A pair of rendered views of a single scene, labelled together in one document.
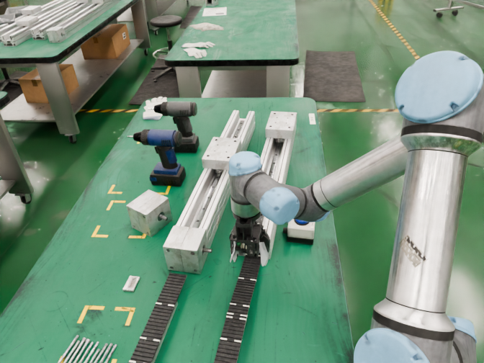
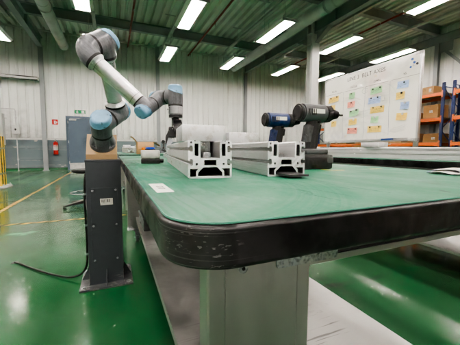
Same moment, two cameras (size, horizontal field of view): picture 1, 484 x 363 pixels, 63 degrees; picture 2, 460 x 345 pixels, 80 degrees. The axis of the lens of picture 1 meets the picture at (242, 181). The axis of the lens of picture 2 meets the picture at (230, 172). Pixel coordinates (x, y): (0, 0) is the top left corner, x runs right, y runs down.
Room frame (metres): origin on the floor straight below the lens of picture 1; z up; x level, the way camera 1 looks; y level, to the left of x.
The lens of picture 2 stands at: (2.16, -0.47, 0.85)
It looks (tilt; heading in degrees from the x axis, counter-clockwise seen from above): 5 degrees down; 150
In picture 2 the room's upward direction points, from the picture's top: straight up
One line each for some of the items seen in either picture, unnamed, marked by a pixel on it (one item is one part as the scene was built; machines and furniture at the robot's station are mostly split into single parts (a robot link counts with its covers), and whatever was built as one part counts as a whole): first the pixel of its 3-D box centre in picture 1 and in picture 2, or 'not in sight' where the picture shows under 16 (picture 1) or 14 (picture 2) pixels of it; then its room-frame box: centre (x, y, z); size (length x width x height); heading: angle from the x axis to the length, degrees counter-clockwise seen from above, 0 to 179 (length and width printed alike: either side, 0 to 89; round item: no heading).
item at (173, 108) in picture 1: (174, 126); (320, 137); (1.48, 0.27, 0.89); 0.20 x 0.08 x 0.22; 83
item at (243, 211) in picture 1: (247, 203); (174, 111); (0.76, -0.01, 1.04); 0.08 x 0.08 x 0.05
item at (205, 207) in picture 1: (223, 166); (237, 155); (1.26, 0.07, 0.82); 0.80 x 0.10 x 0.09; 167
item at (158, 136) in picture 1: (157, 156); (284, 139); (1.25, 0.31, 0.89); 0.20 x 0.08 x 0.22; 79
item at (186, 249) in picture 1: (190, 249); not in sight; (0.82, 0.16, 0.83); 0.12 x 0.09 x 0.10; 77
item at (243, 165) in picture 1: (245, 177); (174, 96); (0.76, -0.01, 1.12); 0.09 x 0.08 x 0.11; 32
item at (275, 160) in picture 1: (272, 171); (187, 155); (1.21, -0.12, 0.82); 0.80 x 0.10 x 0.09; 167
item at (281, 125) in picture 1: (281, 127); (198, 139); (1.46, -0.18, 0.87); 0.16 x 0.11 x 0.07; 167
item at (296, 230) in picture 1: (298, 227); (152, 156); (0.91, -0.17, 0.81); 0.10 x 0.08 x 0.06; 77
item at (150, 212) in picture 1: (152, 214); not in sight; (0.99, 0.30, 0.83); 0.11 x 0.10 x 0.10; 54
